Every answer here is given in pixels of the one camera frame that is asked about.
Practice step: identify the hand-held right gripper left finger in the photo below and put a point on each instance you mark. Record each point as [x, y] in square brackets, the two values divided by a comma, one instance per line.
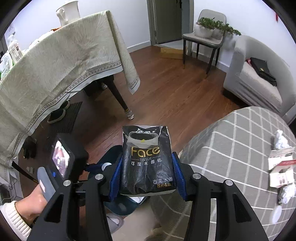
[115, 178]

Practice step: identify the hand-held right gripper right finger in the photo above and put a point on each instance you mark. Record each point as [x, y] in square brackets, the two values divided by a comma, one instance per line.
[179, 178]

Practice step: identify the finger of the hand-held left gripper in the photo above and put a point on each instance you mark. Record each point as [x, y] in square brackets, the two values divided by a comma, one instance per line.
[94, 167]

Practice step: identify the dark blue bin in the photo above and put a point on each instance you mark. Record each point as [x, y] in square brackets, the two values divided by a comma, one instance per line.
[120, 207]

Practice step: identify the black tissue packet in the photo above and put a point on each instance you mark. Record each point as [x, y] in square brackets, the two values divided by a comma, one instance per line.
[148, 162]

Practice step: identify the red and white box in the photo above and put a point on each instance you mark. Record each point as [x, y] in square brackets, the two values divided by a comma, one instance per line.
[281, 171]

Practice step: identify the white round lid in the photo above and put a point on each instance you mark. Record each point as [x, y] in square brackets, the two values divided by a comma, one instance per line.
[277, 214]

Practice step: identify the person's left forearm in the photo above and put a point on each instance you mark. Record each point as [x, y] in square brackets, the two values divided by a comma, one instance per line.
[11, 217]

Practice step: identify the person's left hand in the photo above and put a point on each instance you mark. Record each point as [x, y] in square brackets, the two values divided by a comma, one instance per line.
[32, 204]

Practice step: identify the dark floor mat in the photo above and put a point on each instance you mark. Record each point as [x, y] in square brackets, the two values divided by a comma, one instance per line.
[72, 118]

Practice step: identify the grey slipper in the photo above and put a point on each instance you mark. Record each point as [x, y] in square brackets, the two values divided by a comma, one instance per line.
[114, 222]

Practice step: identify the dark shoes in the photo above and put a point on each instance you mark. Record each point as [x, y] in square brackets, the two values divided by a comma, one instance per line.
[56, 115]

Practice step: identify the grey checked tablecloth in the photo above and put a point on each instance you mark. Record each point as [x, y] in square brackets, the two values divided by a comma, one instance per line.
[231, 143]

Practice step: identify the dark wooden table leg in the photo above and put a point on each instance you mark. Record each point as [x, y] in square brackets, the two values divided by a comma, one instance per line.
[118, 97]

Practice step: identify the beige patterned tablecloth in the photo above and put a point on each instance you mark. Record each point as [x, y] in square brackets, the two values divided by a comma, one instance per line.
[57, 69]

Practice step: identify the grey armchair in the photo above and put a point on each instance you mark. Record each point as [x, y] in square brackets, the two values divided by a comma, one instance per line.
[245, 88]

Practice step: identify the flat cardboard piece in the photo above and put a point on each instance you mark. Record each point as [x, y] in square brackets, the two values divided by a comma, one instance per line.
[172, 52]

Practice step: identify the black bag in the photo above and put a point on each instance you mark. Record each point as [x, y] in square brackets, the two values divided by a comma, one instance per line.
[262, 69]

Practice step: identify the grey chair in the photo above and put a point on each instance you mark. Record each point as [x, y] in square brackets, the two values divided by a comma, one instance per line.
[198, 39]

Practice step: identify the white kettle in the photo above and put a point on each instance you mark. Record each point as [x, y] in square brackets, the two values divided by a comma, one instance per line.
[68, 14]

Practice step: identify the grey door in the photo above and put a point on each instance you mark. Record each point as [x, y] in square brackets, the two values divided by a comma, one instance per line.
[168, 20]

